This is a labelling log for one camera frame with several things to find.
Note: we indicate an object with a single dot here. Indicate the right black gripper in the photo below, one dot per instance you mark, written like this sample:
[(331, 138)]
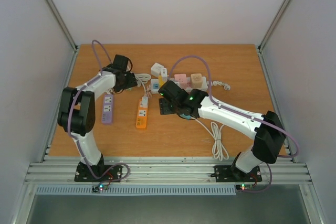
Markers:
[(165, 107)]

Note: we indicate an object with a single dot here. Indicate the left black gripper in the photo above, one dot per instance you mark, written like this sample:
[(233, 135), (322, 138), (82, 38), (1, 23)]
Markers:
[(132, 83)]

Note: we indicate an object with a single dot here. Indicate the yellow cube socket adapter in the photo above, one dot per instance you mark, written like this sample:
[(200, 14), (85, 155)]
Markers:
[(161, 81)]

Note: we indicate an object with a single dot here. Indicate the small white usb charger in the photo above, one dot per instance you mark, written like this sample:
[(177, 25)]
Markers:
[(144, 102)]

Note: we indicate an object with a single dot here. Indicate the pink cube socket adapter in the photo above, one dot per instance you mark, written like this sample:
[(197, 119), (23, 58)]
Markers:
[(181, 79)]

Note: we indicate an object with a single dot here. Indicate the white square charger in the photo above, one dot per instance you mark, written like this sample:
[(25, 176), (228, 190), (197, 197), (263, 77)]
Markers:
[(164, 74)]

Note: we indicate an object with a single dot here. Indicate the beige cube socket adapter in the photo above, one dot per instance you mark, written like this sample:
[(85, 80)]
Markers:
[(196, 80)]

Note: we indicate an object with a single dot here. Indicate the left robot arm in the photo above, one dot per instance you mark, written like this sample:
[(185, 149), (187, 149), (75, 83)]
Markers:
[(77, 110)]

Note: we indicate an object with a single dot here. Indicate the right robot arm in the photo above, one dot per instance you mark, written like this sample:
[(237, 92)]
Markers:
[(264, 129)]

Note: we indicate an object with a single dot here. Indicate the teal power strip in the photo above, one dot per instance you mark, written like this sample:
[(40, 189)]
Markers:
[(187, 117)]

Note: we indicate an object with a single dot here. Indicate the white cube charger back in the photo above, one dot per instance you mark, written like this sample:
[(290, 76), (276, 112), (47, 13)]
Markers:
[(156, 69)]

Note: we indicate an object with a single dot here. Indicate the orange power strip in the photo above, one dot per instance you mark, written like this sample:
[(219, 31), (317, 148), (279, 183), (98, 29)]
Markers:
[(142, 115)]

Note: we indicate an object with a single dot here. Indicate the purple power strip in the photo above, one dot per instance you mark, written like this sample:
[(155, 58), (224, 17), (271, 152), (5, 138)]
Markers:
[(107, 109)]

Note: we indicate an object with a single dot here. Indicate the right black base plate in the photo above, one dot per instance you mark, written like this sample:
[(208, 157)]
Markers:
[(224, 173)]

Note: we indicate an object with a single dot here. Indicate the grey slotted cable duct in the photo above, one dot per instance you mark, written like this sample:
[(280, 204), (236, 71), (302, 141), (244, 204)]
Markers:
[(138, 190)]

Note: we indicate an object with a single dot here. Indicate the aluminium rail frame front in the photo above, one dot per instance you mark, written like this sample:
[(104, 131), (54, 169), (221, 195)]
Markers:
[(165, 171)]

